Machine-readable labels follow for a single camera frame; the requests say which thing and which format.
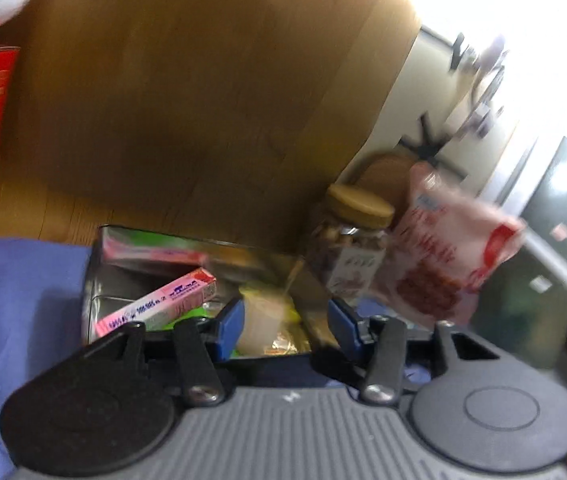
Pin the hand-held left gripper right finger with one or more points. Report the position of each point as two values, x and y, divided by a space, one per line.
342 324

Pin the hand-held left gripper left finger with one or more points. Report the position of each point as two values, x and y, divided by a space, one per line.
231 321

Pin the small white plastic cup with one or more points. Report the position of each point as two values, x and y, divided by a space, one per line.
263 322

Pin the black box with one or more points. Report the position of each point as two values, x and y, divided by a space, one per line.
123 280

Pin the gold-trim clear wrapper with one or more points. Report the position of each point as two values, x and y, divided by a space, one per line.
288 340

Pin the clear nut jar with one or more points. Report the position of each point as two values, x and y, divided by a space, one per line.
348 255

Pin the long pink box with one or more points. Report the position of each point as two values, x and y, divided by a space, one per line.
163 300

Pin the pink snack bag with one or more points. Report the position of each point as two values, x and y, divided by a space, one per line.
438 265

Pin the brown wooden board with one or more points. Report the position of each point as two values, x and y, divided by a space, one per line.
386 180

